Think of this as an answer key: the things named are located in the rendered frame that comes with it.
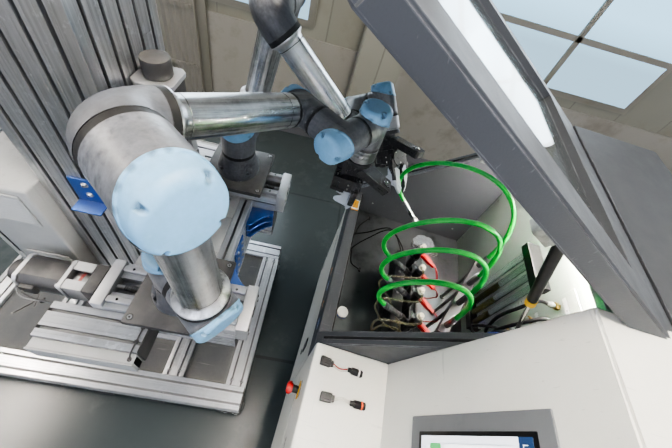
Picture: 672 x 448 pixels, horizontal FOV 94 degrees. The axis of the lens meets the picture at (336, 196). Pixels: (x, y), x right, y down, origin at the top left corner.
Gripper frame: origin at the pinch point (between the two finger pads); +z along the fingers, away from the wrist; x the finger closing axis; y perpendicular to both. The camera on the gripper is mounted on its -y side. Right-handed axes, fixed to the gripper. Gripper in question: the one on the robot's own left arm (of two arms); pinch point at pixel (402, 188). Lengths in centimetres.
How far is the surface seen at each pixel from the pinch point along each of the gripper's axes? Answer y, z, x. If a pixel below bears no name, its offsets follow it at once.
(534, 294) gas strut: -45, 12, 33
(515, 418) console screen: -43, 30, 43
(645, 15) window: -61, -62, -206
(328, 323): 12.2, 35.3, 33.1
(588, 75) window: -32, -33, -214
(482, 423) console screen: -37, 34, 43
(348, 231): 23.6, 15.5, 5.0
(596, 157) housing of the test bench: -49, -2, -25
